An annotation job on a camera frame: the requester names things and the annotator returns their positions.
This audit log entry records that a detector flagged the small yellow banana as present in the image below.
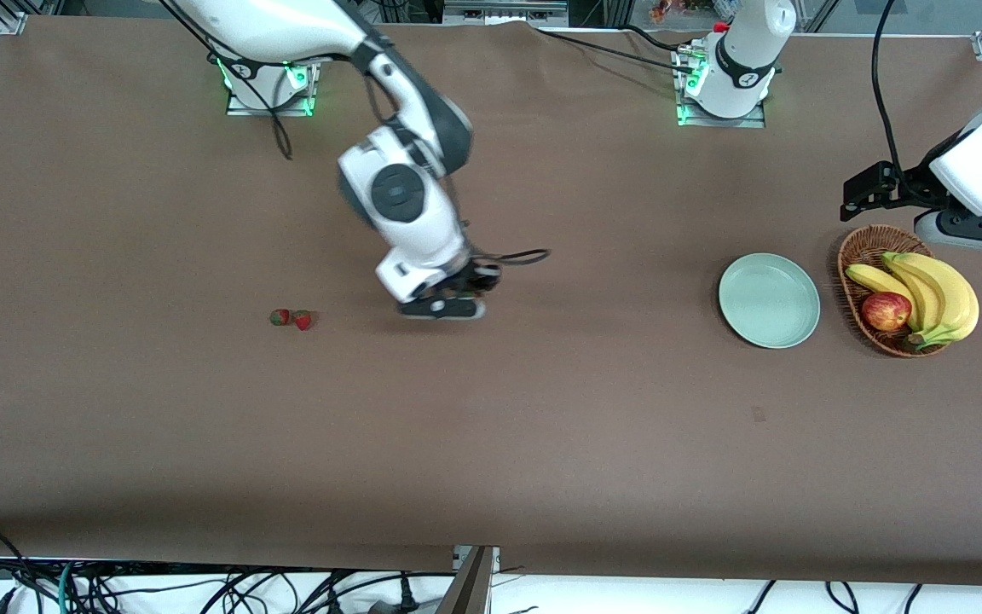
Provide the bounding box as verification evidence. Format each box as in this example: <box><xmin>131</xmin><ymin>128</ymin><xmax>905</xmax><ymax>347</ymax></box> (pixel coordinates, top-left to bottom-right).
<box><xmin>846</xmin><ymin>264</ymin><xmax>920</xmax><ymax>332</ymax></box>

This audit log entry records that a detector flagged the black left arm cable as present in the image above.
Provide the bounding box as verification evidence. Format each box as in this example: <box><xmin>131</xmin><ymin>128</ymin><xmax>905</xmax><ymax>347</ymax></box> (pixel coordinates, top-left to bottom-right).
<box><xmin>872</xmin><ymin>0</ymin><xmax>916</xmax><ymax>185</ymax></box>

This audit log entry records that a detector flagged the colourful background object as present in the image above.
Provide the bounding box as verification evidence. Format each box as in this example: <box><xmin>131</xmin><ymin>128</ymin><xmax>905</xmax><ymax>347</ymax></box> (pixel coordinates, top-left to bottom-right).
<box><xmin>648</xmin><ymin>0</ymin><xmax>715</xmax><ymax>26</ymax></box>

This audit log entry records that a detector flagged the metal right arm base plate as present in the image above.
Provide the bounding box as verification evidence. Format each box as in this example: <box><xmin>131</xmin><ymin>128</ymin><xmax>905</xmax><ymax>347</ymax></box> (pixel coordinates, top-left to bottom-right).
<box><xmin>226</xmin><ymin>60</ymin><xmax>318</xmax><ymax>118</ymax></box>

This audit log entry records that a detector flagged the long black base cable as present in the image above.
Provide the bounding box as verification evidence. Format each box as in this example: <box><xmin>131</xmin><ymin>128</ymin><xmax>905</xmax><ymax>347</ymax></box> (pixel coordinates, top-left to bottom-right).
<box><xmin>532</xmin><ymin>27</ymin><xmax>695</xmax><ymax>72</ymax></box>

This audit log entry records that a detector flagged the short black base cable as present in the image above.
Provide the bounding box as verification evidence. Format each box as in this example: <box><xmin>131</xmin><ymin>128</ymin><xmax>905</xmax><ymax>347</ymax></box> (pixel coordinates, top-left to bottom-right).
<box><xmin>621</xmin><ymin>23</ymin><xmax>685</xmax><ymax>54</ymax></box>

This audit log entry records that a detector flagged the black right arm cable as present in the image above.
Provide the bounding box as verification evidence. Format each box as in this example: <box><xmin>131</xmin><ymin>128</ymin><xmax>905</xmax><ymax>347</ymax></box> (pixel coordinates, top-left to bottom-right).
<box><xmin>157</xmin><ymin>0</ymin><xmax>552</xmax><ymax>266</ymax></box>

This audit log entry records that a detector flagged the table edge support post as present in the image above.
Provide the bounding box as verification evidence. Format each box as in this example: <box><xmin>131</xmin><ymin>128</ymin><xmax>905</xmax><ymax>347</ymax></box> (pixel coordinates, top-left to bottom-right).
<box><xmin>435</xmin><ymin>545</ymin><xmax>501</xmax><ymax>614</ymax></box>

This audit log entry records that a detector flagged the brown wicker basket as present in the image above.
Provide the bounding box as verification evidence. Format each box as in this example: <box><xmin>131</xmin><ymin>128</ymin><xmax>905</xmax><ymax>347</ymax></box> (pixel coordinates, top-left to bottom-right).
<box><xmin>837</xmin><ymin>224</ymin><xmax>962</xmax><ymax>358</ymax></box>

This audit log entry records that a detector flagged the pale green round plate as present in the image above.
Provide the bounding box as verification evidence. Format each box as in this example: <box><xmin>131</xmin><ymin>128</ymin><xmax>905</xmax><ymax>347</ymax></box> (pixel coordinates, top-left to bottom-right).
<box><xmin>718</xmin><ymin>252</ymin><xmax>822</xmax><ymax>350</ymax></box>

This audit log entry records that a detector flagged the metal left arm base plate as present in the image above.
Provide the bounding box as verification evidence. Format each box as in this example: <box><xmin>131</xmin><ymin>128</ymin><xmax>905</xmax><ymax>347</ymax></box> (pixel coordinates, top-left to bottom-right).
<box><xmin>674</xmin><ymin>47</ymin><xmax>767</xmax><ymax>130</ymax></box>

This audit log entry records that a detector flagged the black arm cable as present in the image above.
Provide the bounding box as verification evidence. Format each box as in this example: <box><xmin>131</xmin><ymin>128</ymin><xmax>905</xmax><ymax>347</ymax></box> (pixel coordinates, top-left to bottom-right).
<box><xmin>872</xmin><ymin>0</ymin><xmax>916</xmax><ymax>185</ymax></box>
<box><xmin>157</xmin><ymin>0</ymin><xmax>552</xmax><ymax>266</ymax></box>

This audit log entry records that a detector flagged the large yellow banana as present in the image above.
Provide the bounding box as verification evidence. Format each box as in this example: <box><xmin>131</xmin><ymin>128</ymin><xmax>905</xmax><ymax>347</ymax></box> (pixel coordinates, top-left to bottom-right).
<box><xmin>883</xmin><ymin>252</ymin><xmax>980</xmax><ymax>350</ymax></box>

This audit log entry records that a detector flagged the red apple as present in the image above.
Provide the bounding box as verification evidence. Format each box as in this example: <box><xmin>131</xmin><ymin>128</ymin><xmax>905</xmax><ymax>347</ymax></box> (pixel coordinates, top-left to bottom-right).
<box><xmin>861</xmin><ymin>291</ymin><xmax>914</xmax><ymax>333</ymax></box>

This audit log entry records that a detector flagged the medium yellow banana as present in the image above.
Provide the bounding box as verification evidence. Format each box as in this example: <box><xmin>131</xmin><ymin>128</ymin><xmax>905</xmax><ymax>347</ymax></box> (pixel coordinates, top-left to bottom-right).
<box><xmin>881</xmin><ymin>252</ymin><xmax>945</xmax><ymax>335</ymax></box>

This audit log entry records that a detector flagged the grey metal frame bracket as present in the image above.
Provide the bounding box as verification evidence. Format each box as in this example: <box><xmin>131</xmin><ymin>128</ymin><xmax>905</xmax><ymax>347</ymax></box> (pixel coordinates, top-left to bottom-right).
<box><xmin>443</xmin><ymin>0</ymin><xmax>569</xmax><ymax>27</ymax></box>

